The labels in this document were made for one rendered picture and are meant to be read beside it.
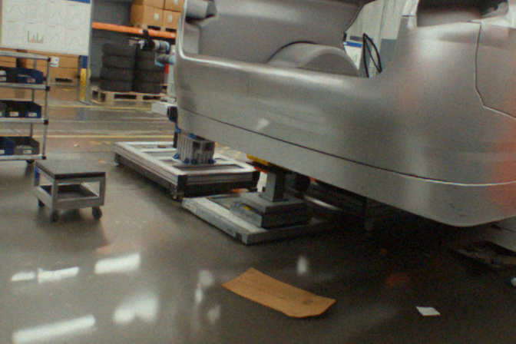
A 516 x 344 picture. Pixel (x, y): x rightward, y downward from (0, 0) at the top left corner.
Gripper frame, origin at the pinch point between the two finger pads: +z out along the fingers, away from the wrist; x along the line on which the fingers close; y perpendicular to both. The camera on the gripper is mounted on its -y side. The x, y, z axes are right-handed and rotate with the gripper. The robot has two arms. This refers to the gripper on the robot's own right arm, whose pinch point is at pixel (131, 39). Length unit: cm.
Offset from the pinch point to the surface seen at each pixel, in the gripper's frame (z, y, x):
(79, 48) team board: -286, 95, 480
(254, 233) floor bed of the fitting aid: -14, 98, -138
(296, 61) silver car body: -17, -18, -135
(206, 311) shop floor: 76, 100, -180
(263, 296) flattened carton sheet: 42, 98, -189
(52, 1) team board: -239, 25, 501
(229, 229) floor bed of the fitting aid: -13, 105, -118
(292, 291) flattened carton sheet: 25, 97, -196
